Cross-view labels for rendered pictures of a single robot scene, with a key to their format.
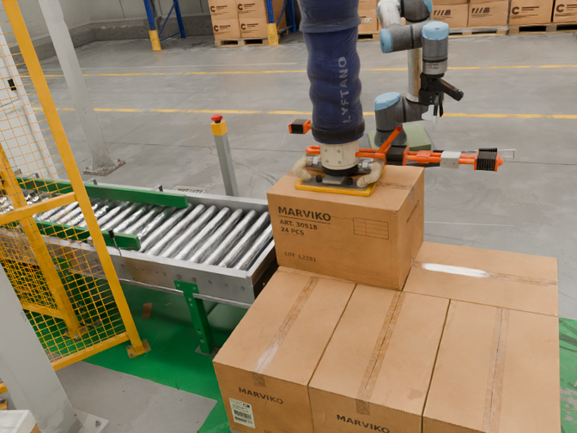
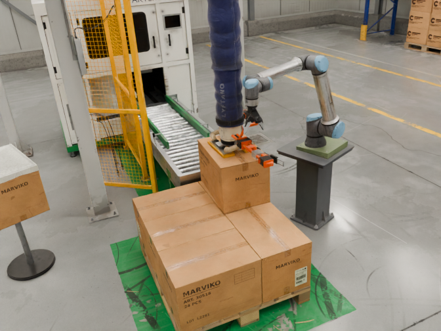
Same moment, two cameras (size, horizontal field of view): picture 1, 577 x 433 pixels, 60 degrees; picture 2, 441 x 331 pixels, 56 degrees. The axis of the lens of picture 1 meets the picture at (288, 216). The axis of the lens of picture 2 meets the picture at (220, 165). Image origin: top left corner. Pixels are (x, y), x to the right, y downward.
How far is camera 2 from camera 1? 2.27 m
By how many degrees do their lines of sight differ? 36
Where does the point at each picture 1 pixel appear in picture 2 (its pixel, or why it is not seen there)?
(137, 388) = not seen: hidden behind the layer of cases
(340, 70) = (220, 89)
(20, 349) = (90, 163)
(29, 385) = (90, 179)
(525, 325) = (243, 252)
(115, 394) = (130, 207)
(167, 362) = not seen: hidden behind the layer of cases
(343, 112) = (222, 111)
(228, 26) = (419, 33)
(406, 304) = (216, 219)
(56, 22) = not seen: hidden behind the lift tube
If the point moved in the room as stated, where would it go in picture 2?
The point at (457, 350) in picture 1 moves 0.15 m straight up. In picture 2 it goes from (203, 243) to (201, 226)
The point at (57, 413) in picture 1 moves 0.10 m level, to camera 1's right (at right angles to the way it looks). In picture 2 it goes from (100, 198) to (105, 201)
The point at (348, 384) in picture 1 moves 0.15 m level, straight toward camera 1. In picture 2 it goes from (154, 229) to (137, 239)
